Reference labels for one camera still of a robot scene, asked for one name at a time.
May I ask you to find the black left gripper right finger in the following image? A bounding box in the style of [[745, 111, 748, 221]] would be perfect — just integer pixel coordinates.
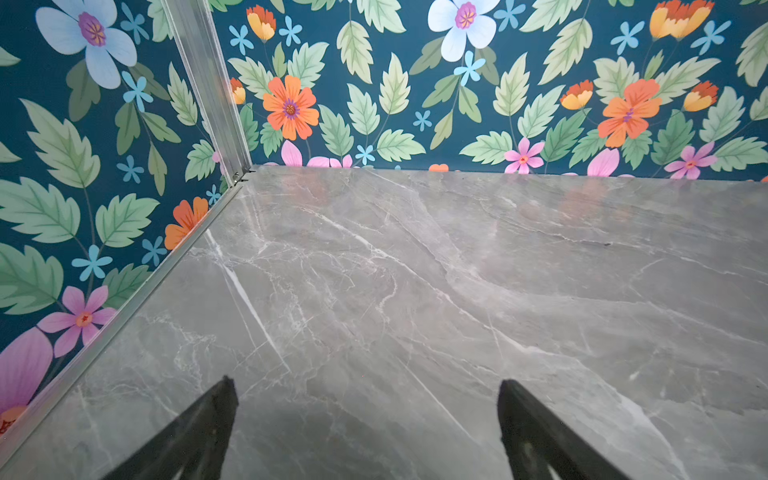
[[497, 379, 629, 480]]

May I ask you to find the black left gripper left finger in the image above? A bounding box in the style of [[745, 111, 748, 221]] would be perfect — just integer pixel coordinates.
[[105, 376, 239, 479]]

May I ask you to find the aluminium frame post back left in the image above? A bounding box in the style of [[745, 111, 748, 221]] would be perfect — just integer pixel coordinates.
[[162, 0, 252, 185]]

